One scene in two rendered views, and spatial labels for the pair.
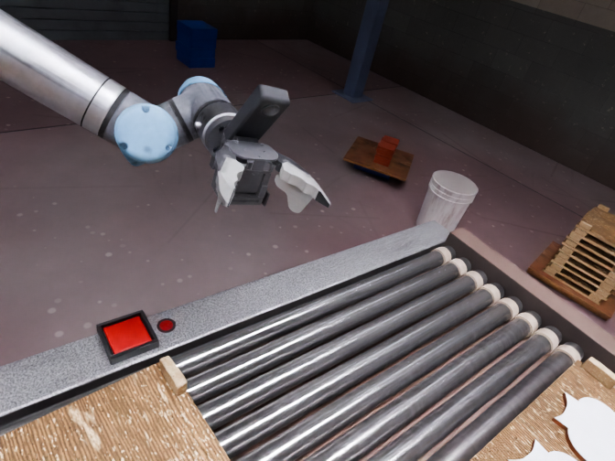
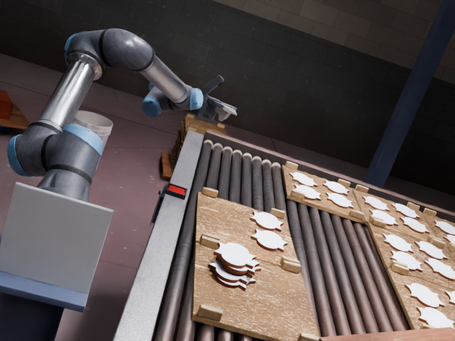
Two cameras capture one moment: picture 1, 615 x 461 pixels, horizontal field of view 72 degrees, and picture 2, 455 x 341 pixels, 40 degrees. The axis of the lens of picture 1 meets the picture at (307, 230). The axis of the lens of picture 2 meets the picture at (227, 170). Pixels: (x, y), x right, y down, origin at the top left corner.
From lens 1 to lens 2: 2.09 m
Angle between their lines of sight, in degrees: 47
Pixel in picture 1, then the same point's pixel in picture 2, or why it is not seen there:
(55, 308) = not seen: outside the picture
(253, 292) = (181, 171)
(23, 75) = (174, 84)
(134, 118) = (198, 93)
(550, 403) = (288, 176)
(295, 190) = not seen: hidden behind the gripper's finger
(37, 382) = (176, 208)
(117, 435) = (218, 208)
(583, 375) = (288, 168)
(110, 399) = (203, 203)
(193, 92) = not seen: hidden behind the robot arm
